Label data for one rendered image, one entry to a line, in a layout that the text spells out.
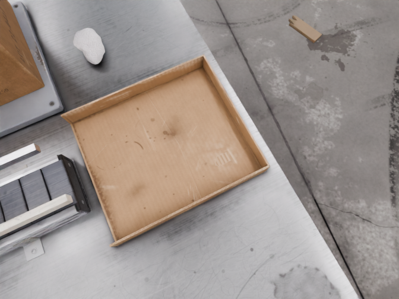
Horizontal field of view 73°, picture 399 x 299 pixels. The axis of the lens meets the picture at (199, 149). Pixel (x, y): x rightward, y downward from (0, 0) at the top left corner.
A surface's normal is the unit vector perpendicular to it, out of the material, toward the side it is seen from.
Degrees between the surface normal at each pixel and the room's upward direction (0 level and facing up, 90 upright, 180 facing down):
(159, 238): 0
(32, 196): 0
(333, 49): 0
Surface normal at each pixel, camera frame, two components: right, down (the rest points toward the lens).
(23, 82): 0.48, 0.84
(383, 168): 0.00, -0.30
